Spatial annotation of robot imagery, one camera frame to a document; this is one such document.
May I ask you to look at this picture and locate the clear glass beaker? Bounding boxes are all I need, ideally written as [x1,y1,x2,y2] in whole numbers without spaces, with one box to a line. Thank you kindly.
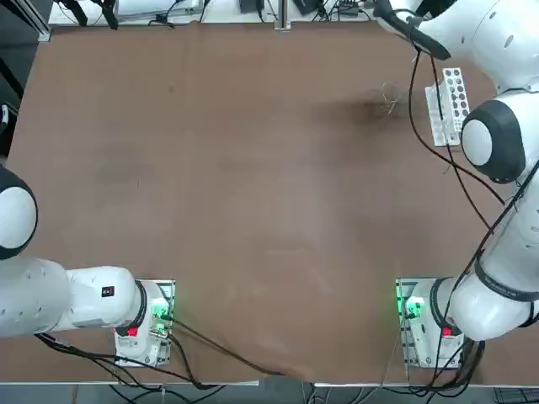
[376,81,402,118]

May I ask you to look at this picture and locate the white test tube rack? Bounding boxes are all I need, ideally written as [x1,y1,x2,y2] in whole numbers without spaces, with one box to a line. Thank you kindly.
[424,66,471,147]

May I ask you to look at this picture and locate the white flat device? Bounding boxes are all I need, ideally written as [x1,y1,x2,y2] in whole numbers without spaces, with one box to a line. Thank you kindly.
[114,0,202,18]

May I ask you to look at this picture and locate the black stand leg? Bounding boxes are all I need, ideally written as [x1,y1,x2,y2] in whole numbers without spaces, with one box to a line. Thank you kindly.
[94,0,119,30]
[62,0,88,26]

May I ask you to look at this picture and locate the black mesh panel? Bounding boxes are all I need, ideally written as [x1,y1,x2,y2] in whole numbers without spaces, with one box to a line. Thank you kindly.
[492,386,539,404]

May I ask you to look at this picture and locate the black cable across table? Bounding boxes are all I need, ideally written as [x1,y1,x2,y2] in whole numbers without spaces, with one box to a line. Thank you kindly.
[162,313,315,382]

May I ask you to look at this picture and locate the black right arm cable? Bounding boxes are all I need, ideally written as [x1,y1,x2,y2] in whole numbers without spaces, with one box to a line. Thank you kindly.
[408,41,539,321]

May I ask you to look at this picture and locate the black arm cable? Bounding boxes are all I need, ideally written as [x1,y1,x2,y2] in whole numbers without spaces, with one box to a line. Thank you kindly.
[408,41,539,321]
[33,332,228,391]

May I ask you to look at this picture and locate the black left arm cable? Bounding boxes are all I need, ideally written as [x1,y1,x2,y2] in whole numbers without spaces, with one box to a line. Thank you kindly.
[33,332,228,391]

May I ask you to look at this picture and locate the aluminium frame profile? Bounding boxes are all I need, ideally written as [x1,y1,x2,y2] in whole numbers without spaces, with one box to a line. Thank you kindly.
[16,0,52,42]

